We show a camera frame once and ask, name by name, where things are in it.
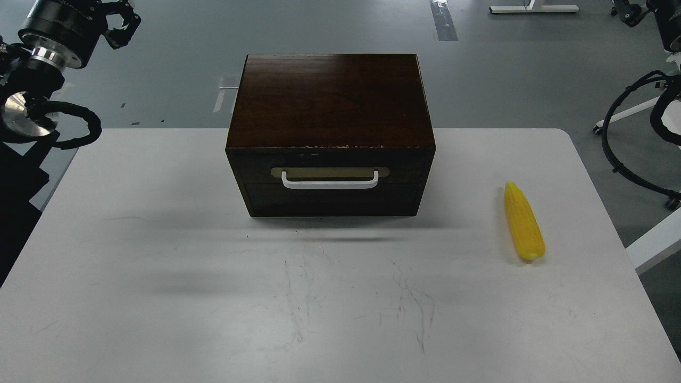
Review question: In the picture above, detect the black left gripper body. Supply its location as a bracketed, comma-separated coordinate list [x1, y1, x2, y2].
[19, 1, 115, 69]

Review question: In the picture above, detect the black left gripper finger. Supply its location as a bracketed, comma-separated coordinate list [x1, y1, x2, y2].
[104, 1, 142, 50]

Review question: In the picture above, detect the white drawer handle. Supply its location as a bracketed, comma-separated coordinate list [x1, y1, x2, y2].
[280, 170, 379, 189]

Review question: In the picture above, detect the dark wooden drawer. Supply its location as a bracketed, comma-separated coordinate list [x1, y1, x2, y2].
[230, 152, 433, 217]

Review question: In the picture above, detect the yellow corn cob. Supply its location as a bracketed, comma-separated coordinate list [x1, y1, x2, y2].
[504, 181, 546, 262]

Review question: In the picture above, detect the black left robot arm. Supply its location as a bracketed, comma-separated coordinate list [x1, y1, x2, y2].
[2, 1, 141, 149]

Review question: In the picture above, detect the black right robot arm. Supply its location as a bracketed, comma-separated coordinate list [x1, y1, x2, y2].
[612, 1, 680, 146]

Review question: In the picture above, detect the dark wooden drawer cabinet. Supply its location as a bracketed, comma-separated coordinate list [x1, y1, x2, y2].
[225, 53, 436, 218]

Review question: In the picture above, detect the white desk leg base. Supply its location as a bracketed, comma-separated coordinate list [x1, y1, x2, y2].
[488, 1, 579, 14]

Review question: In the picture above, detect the white wheeled stand base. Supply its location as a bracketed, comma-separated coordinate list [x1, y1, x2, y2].
[593, 97, 659, 135]

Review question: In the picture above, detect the white side table edge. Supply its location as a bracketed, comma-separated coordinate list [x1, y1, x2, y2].
[626, 209, 680, 276]

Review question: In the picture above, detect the black corrugated cable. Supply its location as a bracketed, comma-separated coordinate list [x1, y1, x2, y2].
[600, 70, 681, 209]

